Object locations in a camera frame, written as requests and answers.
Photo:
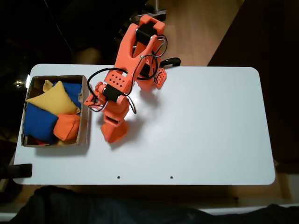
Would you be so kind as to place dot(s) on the large blue bean bag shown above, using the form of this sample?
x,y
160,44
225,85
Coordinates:
x,y
38,123

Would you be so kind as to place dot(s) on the brown cardboard box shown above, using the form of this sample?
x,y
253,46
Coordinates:
x,y
85,116

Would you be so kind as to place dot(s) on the metal stand with casters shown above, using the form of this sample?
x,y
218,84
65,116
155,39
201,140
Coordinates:
x,y
157,4

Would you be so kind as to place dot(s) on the red fabric bean bag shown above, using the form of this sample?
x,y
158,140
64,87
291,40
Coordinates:
x,y
40,142

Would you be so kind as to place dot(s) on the small shiny metal object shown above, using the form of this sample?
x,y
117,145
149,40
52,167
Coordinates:
x,y
18,82

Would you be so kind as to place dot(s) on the black base clamp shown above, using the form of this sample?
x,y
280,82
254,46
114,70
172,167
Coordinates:
x,y
174,61

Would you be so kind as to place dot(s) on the yellow fabric bean bag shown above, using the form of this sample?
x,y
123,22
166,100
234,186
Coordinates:
x,y
56,98
63,142

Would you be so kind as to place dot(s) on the wrist camera on orange bracket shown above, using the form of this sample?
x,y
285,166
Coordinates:
x,y
91,100

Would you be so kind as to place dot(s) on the person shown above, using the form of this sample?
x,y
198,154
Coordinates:
x,y
93,207

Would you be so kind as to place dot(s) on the blue fabric bean bag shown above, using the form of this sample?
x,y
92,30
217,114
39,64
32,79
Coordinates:
x,y
72,89

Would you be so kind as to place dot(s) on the black table clamp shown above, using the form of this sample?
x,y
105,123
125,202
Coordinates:
x,y
21,170

